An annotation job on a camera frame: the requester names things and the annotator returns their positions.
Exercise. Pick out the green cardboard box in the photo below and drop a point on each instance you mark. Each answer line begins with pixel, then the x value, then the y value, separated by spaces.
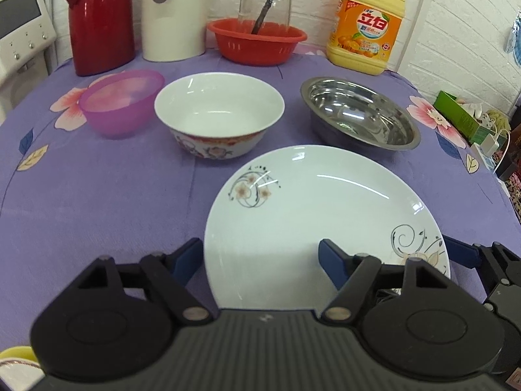
pixel 454 114

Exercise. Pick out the white floral ceramic bowl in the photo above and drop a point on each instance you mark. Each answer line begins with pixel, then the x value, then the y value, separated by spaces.
pixel 217 106

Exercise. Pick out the dark wooden stick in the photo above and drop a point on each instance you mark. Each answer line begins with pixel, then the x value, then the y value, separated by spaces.
pixel 266 6

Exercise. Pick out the stainless steel bowl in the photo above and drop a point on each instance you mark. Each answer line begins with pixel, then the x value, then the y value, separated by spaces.
pixel 358 112

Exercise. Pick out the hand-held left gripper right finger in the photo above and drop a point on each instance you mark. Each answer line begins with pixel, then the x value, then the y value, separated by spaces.
pixel 331 260

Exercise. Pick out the blue hanging cloth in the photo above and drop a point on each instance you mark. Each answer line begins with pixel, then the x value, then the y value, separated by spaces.
pixel 513 34

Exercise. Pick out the white thermos jug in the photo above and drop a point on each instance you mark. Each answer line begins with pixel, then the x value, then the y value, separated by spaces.
pixel 173 12

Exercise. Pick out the yellow rimmed cup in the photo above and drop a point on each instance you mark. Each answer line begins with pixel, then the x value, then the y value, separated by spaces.
pixel 18 368

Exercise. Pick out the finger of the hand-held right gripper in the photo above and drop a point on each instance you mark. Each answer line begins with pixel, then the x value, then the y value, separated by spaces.
pixel 460 251

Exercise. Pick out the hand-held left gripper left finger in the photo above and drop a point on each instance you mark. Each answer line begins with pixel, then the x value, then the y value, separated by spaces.
pixel 186 258

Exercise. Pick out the pink plastic bowl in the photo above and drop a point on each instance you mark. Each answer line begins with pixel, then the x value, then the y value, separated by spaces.
pixel 118 99

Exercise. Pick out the red thermos jug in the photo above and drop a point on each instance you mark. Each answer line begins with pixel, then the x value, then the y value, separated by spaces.
pixel 97 24

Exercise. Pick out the white power strip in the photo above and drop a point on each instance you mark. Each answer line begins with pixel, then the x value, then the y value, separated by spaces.
pixel 482 159

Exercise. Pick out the red plastic basket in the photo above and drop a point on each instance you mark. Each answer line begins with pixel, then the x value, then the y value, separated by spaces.
pixel 254 42

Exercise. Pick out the yellow detergent pump bottle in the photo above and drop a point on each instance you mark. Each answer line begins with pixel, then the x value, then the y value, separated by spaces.
pixel 366 28

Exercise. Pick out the white charger plug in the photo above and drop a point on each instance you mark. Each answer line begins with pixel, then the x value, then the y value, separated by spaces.
pixel 491 144

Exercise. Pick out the yellow knitted cloth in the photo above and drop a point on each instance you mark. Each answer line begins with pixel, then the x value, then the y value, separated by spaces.
pixel 498 120

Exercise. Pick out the white water dispenser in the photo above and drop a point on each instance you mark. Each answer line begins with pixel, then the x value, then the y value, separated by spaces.
pixel 20 32

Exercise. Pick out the white floral plate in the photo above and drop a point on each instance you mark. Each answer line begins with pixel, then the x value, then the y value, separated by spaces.
pixel 309 228

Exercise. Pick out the purple floral tablecloth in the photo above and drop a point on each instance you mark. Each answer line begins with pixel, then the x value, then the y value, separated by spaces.
pixel 101 195

